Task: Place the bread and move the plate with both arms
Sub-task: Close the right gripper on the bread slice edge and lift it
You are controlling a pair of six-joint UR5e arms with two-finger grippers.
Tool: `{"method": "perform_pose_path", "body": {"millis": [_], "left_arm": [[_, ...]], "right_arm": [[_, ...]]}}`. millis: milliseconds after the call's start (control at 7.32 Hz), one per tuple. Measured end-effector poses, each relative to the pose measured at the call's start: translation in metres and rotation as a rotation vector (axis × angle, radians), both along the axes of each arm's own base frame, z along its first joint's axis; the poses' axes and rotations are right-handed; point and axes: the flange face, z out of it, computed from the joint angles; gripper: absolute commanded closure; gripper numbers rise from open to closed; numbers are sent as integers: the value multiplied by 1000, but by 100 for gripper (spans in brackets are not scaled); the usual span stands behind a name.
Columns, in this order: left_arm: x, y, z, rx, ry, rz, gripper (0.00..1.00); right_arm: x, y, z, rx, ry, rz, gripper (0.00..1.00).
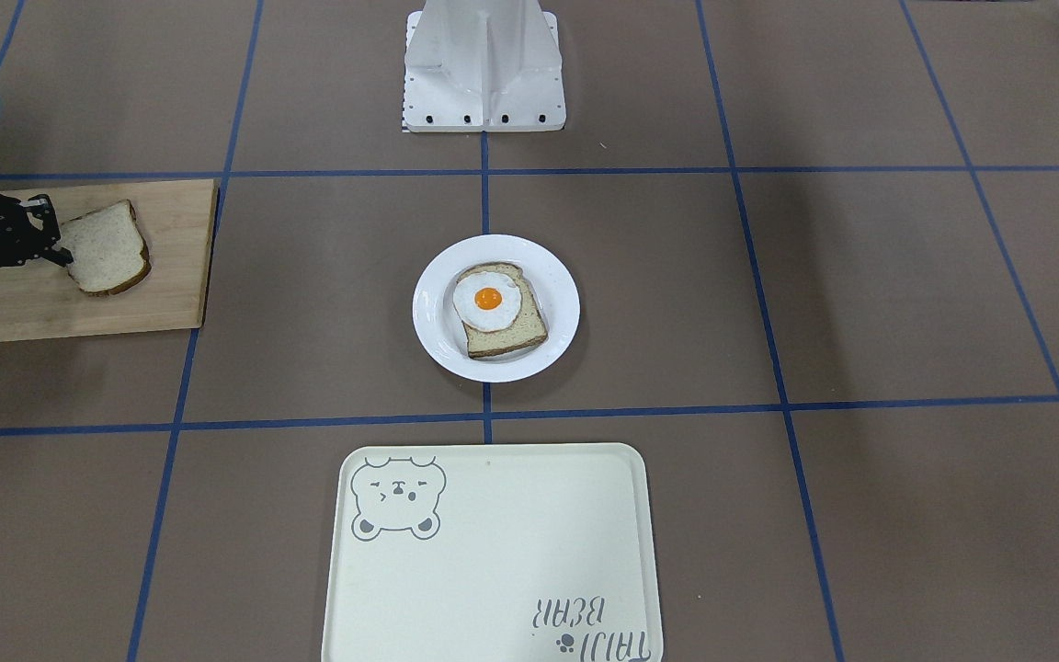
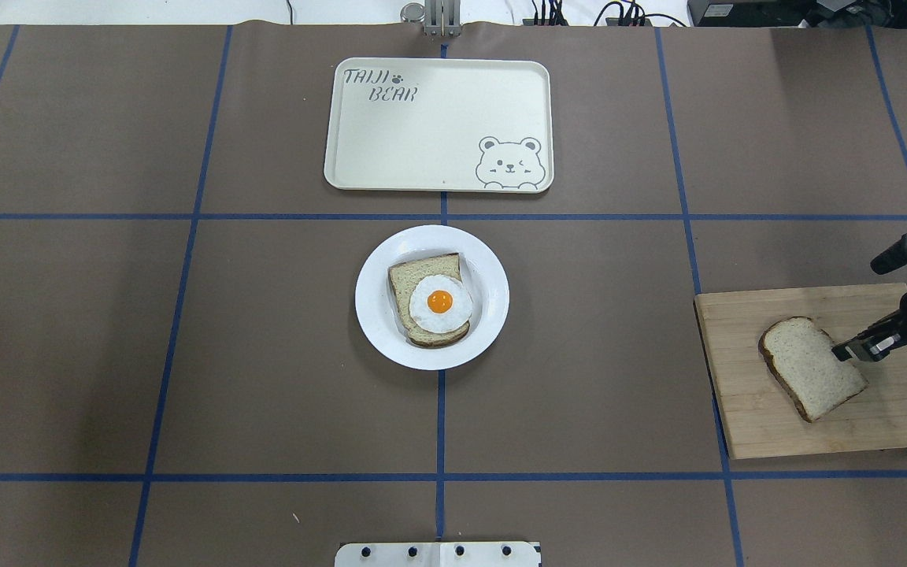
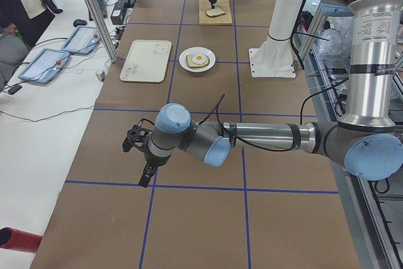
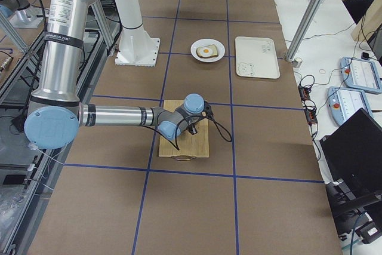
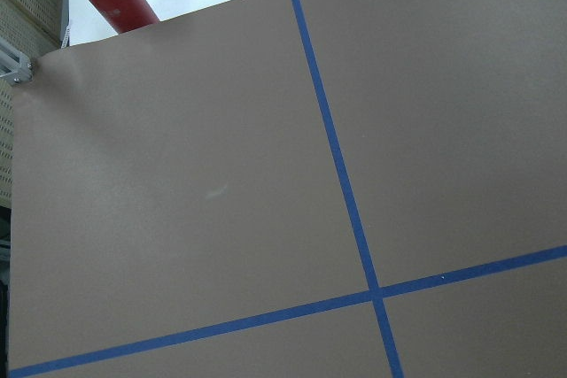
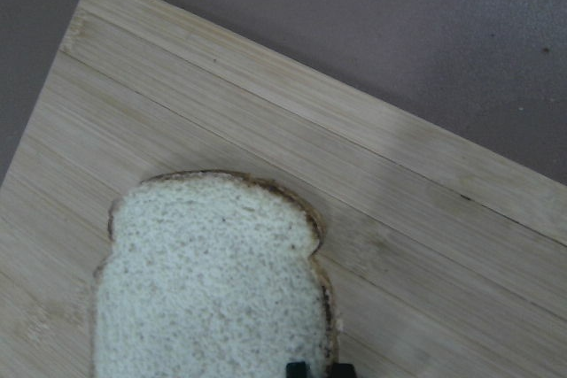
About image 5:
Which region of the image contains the aluminium frame post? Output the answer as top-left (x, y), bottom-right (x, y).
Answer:
top-left (0, 38), bottom-right (33, 86)

